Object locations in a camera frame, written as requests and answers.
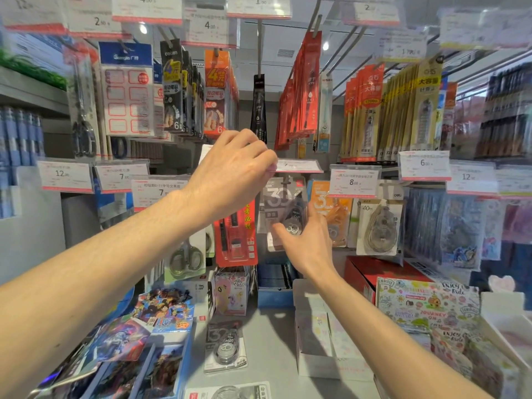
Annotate person's left hand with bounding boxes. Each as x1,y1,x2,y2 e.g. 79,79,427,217
182,128,278,229

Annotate person's right hand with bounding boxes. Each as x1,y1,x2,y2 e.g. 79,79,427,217
270,201,337,281

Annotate green correction tape pack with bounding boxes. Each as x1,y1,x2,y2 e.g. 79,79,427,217
347,199,360,249

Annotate orange correction tape pack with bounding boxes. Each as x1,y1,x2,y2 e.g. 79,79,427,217
310,180,354,248

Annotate person's left forearm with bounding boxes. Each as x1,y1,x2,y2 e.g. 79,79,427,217
0,191,208,399

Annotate person's right forearm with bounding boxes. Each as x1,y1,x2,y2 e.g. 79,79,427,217
309,268,493,399

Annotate white pink display box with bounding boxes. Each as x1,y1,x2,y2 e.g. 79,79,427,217
478,313,532,399

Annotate stack of blue flat packs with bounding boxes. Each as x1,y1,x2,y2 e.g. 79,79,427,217
257,263,298,309

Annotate red cardboard box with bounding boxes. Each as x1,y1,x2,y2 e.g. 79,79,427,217
344,255,435,306

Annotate stack of red pen packs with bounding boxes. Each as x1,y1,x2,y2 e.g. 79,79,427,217
213,199,258,269

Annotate row of black ink packs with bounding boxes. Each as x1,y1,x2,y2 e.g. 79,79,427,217
250,74,268,144

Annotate open white cardboard box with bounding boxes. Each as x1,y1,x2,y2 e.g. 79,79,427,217
293,279,375,381

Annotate small patterned box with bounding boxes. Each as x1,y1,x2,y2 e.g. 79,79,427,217
214,268,252,317

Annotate row of black yellow packs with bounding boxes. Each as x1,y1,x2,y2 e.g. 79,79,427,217
160,39,207,137

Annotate green card scissors pack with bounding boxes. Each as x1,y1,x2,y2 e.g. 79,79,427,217
164,228,207,283

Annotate white slim pack blue label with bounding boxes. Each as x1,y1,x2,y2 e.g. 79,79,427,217
314,72,334,154

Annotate row of red slim packs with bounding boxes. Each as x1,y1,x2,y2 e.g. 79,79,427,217
274,30,323,151

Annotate white printed sticker box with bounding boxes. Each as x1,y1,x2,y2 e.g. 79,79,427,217
376,277,481,335

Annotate small white boxes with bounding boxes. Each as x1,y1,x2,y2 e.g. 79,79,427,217
182,274,217,323

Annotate white label sticker pack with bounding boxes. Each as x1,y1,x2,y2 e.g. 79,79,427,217
99,41,157,137

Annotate row of clear sticker bags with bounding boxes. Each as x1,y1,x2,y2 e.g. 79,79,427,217
403,188,532,270

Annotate blue cartoon card box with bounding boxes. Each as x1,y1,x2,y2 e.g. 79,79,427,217
132,288,196,333

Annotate blue card tray box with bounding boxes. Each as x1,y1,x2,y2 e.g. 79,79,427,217
89,332,194,399

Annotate stack of printed sticker bags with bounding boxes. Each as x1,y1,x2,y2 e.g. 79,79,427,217
430,326,520,399

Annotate white heart-top box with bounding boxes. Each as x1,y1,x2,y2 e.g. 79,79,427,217
480,274,526,316

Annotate row of blue-topped packs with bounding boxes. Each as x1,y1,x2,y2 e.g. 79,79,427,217
434,76,449,150

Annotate row of orange-topped packs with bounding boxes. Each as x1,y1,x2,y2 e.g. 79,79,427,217
440,83,458,152

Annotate purple card pack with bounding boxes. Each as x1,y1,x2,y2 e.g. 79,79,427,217
93,318,152,364

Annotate rack of assorted pens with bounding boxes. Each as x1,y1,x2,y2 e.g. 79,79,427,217
0,105,47,221

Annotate blue white globe boxes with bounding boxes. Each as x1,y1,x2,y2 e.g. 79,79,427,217
0,30,100,79

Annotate row of black pen packs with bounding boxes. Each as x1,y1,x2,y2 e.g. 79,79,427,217
473,62,532,161

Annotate black holographic card holder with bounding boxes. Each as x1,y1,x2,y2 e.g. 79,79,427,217
27,328,100,399

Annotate blue-handled scissors pack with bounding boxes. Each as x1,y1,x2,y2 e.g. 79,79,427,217
93,182,136,229

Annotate black-handled scissors pack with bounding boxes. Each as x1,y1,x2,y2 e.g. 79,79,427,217
64,49,103,158

